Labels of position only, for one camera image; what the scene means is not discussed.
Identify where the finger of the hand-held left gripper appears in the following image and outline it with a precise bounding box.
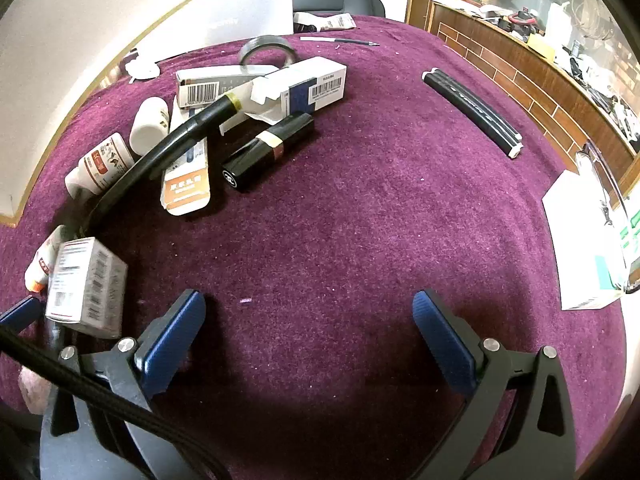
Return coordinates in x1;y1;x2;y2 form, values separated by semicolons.
0;296;43;333

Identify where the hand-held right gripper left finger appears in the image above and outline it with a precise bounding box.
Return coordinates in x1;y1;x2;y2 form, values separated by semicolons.
40;289;207;480

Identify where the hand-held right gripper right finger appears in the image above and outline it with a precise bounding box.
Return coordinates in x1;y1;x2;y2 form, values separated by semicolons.
412;290;583;480

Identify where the white tube with orange cap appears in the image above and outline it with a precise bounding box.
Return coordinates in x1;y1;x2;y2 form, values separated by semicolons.
25;225;67;294

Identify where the small white barcode box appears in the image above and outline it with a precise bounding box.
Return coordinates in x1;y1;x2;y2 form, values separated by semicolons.
45;237;128;339

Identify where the white green box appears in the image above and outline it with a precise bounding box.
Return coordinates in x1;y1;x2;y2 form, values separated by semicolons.
541;170;640;311

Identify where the white bottle with red label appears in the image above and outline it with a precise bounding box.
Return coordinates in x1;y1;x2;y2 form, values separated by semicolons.
65;132;137;200

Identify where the long black cosmetic tube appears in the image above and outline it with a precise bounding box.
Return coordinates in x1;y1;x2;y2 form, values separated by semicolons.
65;92;242;261

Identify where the black lipstick with gold band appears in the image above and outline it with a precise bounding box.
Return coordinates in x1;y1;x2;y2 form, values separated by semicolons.
221;112;316;193

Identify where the grey box with red stripe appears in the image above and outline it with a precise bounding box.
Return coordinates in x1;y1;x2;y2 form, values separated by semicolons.
175;65;278;111

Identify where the blue white box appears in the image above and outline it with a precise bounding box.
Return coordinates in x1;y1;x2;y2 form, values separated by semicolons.
250;56;348;123

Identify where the orange white box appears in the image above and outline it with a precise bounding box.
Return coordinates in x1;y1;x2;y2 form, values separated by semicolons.
159;110;212;217

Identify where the purple velvet tablecloth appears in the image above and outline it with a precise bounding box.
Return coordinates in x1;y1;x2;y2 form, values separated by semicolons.
0;14;628;480

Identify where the plain white bottle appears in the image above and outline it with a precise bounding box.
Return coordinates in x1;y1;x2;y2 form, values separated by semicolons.
129;97;171;156

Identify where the clear plastic container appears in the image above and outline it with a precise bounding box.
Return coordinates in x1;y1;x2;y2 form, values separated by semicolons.
574;141;640;295

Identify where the black tube bundle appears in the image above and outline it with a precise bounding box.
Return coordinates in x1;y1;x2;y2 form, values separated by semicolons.
421;69;524;159

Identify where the white round cap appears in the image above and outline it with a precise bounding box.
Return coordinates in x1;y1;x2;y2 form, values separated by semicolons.
125;57;161;81

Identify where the wooden display cabinet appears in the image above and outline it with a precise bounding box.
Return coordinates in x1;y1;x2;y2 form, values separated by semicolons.
407;0;640;196

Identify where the black tape roll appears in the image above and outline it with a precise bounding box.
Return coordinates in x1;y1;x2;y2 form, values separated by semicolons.
238;35;297;70

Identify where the yellow packet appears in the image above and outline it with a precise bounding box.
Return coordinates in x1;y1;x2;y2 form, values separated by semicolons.
526;34;557;59

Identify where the white black pen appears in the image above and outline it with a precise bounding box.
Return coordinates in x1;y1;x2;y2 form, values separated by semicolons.
300;36;381;47

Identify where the grey shoe box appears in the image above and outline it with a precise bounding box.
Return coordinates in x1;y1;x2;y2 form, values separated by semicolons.
165;0;294;56

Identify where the black braided cable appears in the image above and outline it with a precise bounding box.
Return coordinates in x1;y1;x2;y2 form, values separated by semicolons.
0;327;223;480

